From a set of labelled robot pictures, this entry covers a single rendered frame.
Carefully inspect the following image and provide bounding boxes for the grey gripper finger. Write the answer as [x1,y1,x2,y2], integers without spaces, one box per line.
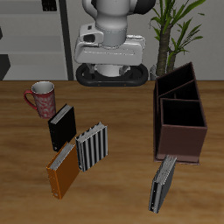
[118,64,131,74]
[86,64,97,74]

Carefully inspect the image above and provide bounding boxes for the red patterned mug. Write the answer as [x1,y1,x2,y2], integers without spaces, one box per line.
[23,80,57,120]

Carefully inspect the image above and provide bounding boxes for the green pot plant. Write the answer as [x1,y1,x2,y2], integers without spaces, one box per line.
[148,0,207,81]

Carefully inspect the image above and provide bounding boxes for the black binders on shelf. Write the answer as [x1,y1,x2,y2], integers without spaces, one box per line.
[41,0,58,12]

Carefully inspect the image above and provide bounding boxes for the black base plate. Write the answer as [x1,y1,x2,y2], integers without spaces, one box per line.
[75,62,150,88]

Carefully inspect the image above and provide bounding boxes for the grey shelf unit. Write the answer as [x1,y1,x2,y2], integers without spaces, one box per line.
[0,0,74,81]

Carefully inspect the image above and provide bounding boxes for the orange book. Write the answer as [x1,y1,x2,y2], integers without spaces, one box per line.
[45,141,81,200]

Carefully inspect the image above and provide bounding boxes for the dark brown desk caddy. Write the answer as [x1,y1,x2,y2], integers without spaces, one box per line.
[152,61,209,166]

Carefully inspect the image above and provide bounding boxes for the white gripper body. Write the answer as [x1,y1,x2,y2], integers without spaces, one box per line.
[73,34,146,67]

